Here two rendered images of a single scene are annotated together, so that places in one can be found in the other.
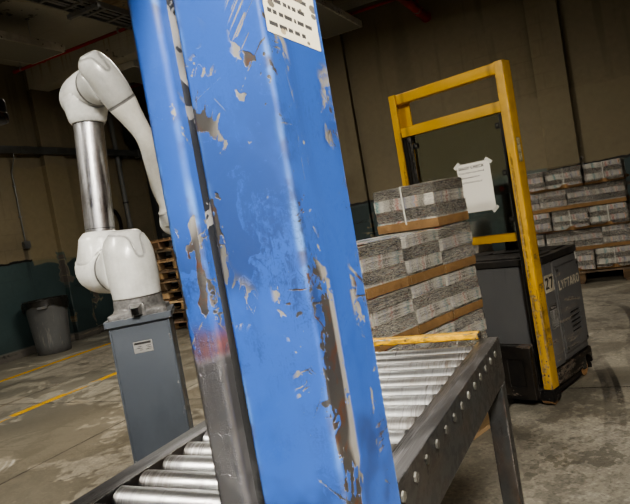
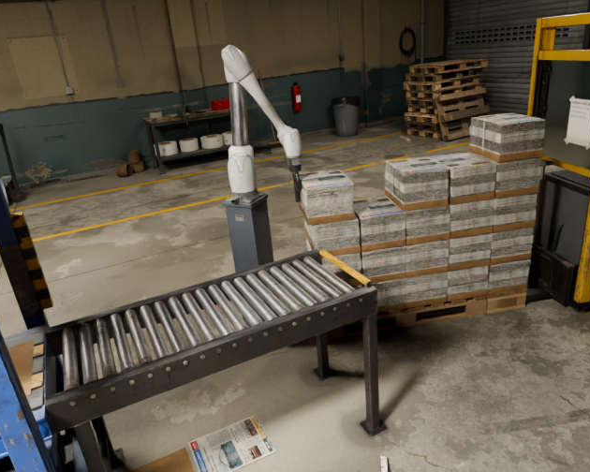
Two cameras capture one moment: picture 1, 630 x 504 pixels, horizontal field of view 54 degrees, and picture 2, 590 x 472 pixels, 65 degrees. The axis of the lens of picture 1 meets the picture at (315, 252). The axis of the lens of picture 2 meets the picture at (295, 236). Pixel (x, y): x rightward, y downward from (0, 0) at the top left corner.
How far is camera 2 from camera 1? 1.45 m
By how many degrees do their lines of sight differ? 42
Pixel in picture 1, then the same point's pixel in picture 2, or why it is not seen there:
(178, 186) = not seen: outside the picture
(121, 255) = (231, 169)
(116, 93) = (238, 74)
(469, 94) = not seen: outside the picture
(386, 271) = (427, 193)
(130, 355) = (233, 220)
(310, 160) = not seen: outside the picture
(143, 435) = (239, 258)
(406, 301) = (443, 214)
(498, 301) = (575, 219)
